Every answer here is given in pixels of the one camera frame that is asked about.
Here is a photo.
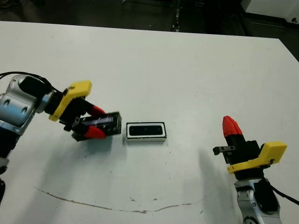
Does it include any white cabinet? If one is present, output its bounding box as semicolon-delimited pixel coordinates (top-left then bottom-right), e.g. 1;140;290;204
242;0;299;23

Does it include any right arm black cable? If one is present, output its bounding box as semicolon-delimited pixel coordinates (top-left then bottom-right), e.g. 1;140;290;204
268;182;299;205

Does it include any shiny black box lid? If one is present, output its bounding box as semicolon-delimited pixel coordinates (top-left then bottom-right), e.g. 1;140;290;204
71;112;123;142

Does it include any slim black camera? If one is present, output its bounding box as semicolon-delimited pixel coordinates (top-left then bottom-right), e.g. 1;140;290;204
128;125;164;136

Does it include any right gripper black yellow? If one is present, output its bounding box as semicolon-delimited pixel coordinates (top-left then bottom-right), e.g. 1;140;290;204
212;116;288;181

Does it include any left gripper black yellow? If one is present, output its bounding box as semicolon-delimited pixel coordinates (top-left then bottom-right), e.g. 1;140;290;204
48;80;107;140

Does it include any black wheeled metal rack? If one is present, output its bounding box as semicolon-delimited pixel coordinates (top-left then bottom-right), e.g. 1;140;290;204
121;0;211;32

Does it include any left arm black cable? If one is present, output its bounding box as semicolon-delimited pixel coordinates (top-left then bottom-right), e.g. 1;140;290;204
0;71;63;94

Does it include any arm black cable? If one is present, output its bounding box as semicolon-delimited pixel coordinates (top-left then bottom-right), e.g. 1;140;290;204
0;71;63;94
268;182;299;205

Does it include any white box base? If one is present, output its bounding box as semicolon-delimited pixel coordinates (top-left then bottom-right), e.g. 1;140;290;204
126;121;167;143

